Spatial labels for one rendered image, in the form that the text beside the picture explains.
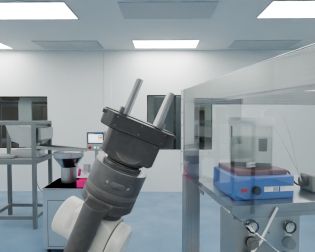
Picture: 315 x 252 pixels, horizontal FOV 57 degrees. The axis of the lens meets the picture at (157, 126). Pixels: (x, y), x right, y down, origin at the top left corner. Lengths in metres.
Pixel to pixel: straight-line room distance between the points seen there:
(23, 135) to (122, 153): 4.06
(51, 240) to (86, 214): 3.31
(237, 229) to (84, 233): 0.58
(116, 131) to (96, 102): 5.67
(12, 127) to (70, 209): 4.06
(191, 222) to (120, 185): 0.81
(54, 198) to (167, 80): 3.45
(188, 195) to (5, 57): 6.02
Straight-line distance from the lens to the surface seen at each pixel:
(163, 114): 0.46
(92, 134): 3.73
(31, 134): 4.35
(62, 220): 0.51
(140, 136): 0.45
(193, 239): 1.27
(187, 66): 6.06
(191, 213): 1.23
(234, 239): 0.95
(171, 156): 6.03
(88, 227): 0.45
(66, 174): 3.73
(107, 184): 0.45
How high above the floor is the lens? 1.59
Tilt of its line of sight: 2 degrees down
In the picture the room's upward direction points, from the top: straight up
